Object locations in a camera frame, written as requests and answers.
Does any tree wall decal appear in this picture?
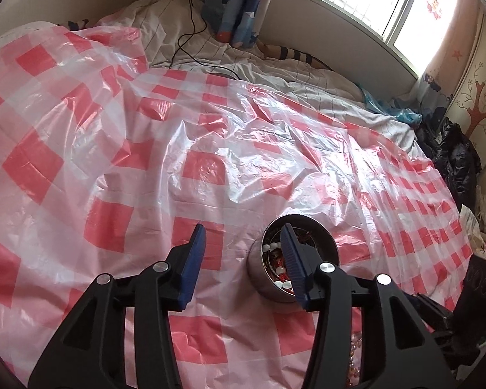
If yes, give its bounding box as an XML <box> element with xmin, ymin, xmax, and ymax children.
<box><xmin>455</xmin><ymin>60</ymin><xmax>486</xmax><ymax>139</ymax></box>

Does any blue plastic bag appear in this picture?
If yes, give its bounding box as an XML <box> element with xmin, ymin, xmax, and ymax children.
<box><xmin>360</xmin><ymin>88</ymin><xmax>424</xmax><ymax>125</ymax></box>

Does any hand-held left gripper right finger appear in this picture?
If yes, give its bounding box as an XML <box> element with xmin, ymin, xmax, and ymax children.
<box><xmin>279</xmin><ymin>223</ymin><xmax>459</xmax><ymax>389</ymax></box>

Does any white grid-lined quilt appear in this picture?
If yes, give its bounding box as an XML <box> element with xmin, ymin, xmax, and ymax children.
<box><xmin>65</xmin><ymin>0</ymin><xmax>422</xmax><ymax>159</ymax></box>

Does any red white checked plastic sheet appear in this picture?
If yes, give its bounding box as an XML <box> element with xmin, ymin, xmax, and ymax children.
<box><xmin>0</xmin><ymin>20</ymin><xmax>476</xmax><ymax>389</ymax></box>

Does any striped pillow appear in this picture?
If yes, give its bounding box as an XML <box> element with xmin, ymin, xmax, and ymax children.
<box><xmin>258</xmin><ymin>40</ymin><xmax>338</xmax><ymax>70</ymax></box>

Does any black charging cable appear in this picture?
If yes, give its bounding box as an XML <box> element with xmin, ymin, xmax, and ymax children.
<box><xmin>149</xmin><ymin>0</ymin><xmax>244</xmax><ymax>81</ymax></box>

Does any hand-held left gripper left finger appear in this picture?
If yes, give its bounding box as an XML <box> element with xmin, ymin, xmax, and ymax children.
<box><xmin>28</xmin><ymin>223</ymin><xmax>207</xmax><ymax>389</ymax></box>

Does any black jacket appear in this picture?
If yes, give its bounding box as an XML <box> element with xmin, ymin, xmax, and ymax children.
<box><xmin>418</xmin><ymin>106</ymin><xmax>483</xmax><ymax>208</ymax></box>

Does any blue cartoon curtain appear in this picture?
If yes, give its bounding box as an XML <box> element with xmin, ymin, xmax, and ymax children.
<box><xmin>202</xmin><ymin>0</ymin><xmax>277</xmax><ymax>50</ymax></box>

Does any round silver metal tin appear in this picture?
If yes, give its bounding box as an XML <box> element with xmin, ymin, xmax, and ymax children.
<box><xmin>247</xmin><ymin>214</ymin><xmax>340</xmax><ymax>305</ymax></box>

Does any red white beaded bracelet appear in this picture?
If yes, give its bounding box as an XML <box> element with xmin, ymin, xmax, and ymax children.
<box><xmin>261</xmin><ymin>230</ymin><xmax>321</xmax><ymax>295</ymax></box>

